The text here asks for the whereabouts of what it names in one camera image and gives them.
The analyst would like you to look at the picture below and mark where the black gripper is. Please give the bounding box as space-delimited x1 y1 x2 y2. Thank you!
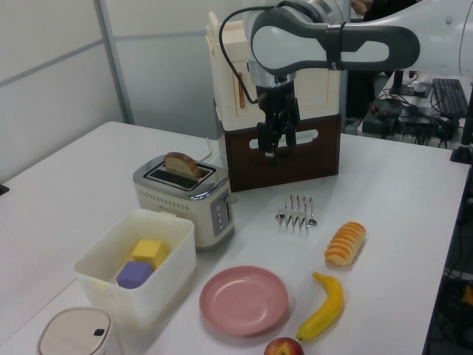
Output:
255 79 302 168

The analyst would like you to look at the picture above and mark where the brown bread slice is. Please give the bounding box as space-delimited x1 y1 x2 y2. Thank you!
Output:
163 152 203 181

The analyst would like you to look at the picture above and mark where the cream chrome toaster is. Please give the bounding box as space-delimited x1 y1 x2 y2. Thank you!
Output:
132 155 239 251

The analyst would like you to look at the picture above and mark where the orange striped bread roll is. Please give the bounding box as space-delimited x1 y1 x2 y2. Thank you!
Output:
324 220 367 267

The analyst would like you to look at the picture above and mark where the dark brown wooden crate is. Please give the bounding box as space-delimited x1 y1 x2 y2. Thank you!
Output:
224 112 341 193

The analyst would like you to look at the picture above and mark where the cream toy cabinet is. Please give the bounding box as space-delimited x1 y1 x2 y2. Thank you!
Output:
204 10 341 133

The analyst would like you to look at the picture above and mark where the metal toast rack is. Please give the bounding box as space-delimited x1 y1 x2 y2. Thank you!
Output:
275 193 319 230

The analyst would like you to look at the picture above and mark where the pink plate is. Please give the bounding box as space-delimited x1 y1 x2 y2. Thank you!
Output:
199 265 290 337

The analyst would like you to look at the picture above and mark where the black keyboard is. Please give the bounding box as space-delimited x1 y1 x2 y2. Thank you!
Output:
429 78 469 120

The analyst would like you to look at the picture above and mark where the yellow block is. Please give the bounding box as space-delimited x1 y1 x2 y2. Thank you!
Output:
130 238 166 269

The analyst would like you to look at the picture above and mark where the yellow banana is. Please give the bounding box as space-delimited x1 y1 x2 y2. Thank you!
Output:
295 271 345 342

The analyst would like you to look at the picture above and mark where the white plastic container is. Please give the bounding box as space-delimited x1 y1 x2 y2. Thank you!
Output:
73 208 198 328

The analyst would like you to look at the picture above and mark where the black desk pole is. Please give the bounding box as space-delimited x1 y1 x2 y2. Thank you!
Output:
449 106 473 164

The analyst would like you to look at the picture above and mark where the purple block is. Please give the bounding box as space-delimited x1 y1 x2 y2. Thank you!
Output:
115 260 154 290

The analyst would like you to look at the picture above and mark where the red apple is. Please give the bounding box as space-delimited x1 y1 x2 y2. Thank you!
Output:
263 337 306 355

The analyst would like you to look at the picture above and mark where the white lidded bin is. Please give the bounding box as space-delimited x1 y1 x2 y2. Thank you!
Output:
35 306 123 355

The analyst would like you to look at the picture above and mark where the white toaster cord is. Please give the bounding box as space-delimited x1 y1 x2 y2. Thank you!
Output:
200 137 220 164

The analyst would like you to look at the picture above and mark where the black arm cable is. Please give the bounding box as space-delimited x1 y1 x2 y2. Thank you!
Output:
218 4 275 107

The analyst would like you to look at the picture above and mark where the grey partition post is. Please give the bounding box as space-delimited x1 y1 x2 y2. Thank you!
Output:
97 0 135 125

